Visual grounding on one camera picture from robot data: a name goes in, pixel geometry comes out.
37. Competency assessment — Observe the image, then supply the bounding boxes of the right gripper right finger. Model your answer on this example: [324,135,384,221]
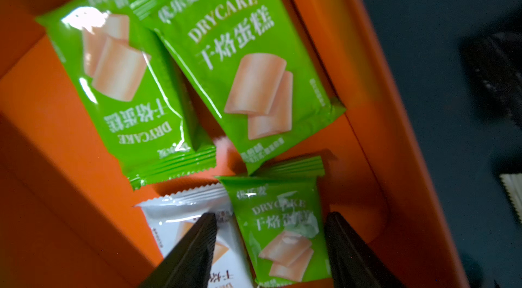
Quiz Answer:
[324,212,404,288]

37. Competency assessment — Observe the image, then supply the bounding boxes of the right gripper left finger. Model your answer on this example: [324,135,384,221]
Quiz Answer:
[139,213,218,287]

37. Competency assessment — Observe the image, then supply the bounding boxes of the white packet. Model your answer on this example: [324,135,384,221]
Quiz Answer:
[137,183,255,287]

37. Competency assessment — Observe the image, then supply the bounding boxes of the green cookie packet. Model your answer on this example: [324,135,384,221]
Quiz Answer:
[129,0,345,173]
[36,0,216,190]
[218,156,331,287]

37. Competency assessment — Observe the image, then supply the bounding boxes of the orange storage box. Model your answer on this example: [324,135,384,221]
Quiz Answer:
[1,0,468,287]

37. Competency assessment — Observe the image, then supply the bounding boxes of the cream cookie packet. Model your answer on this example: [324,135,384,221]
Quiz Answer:
[500,173,522,222]

